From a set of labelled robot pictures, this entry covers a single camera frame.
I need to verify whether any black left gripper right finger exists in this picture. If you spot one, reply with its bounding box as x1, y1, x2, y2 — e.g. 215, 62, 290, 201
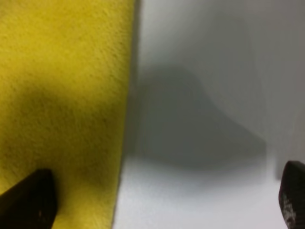
278, 161, 305, 229

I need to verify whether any yellow towel with black trim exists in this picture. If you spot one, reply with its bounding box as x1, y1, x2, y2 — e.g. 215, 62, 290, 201
0, 0, 134, 229

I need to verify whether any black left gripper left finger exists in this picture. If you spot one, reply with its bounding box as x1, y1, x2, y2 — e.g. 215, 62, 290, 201
0, 169, 57, 229

